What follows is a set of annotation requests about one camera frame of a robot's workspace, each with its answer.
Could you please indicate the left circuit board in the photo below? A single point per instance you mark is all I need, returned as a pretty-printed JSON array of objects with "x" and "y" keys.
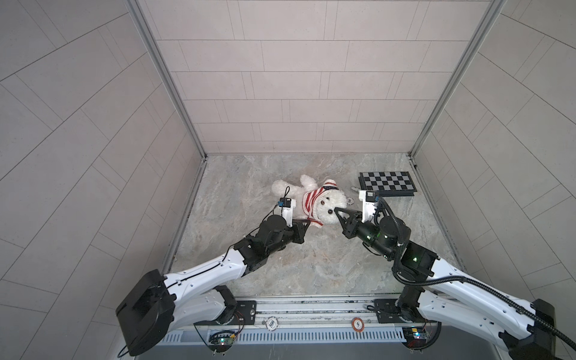
[{"x": 221, "y": 341}]

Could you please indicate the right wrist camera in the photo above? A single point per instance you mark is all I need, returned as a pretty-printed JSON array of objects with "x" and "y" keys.
[{"x": 369, "y": 201}]

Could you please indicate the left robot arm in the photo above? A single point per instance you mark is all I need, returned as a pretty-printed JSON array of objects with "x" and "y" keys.
[{"x": 160, "y": 303}]

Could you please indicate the right circuit board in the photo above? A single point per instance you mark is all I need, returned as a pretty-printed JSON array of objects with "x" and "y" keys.
[{"x": 415, "y": 337}]

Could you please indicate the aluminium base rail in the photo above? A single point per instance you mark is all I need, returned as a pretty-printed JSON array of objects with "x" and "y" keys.
[{"x": 305, "y": 312}]

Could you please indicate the red poker chip on rail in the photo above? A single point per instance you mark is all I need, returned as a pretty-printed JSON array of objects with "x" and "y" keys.
[{"x": 358, "y": 324}]

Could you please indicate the white teddy bear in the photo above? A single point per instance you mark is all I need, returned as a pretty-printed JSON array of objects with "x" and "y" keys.
[{"x": 295, "y": 192}]

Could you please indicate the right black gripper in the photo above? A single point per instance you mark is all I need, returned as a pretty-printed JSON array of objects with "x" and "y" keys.
[{"x": 355, "y": 220}]

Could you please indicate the red white striped sweater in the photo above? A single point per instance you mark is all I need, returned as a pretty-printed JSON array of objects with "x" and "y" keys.
[{"x": 319, "y": 201}]

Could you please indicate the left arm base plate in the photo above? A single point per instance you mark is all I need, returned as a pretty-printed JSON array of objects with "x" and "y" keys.
[{"x": 244, "y": 314}]

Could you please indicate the black white chessboard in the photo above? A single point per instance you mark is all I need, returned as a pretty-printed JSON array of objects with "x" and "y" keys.
[{"x": 388, "y": 184}]

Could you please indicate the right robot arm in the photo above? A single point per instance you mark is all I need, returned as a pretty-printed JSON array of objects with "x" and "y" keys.
[{"x": 438, "y": 291}]

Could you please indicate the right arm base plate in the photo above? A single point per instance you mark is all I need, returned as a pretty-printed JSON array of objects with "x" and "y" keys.
[{"x": 393, "y": 310}]

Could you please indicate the white poker chip on rail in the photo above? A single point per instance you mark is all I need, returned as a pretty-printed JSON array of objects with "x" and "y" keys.
[{"x": 271, "y": 323}]

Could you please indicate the circuit board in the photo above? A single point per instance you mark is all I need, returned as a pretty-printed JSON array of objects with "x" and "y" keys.
[
  {"x": 221, "y": 341},
  {"x": 415, "y": 337}
]

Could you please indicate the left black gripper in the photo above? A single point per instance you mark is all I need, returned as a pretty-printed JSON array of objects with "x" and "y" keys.
[{"x": 296, "y": 232}]

